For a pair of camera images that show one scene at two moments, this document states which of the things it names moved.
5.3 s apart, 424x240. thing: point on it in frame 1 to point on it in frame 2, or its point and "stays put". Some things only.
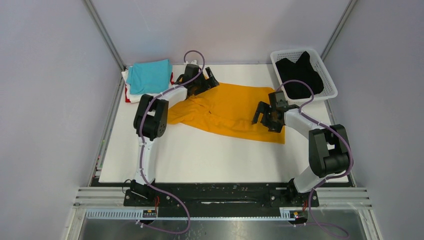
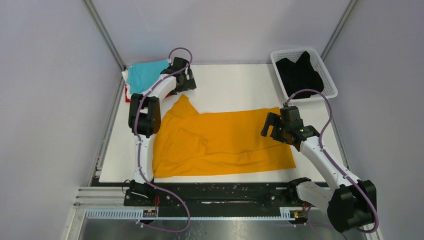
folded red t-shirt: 128,100 stays put
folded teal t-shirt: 149,77 stays put
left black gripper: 207,83 to 188,84
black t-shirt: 303,70 stays put
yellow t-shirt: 226,107 to 188,142
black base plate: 219,196 stays put
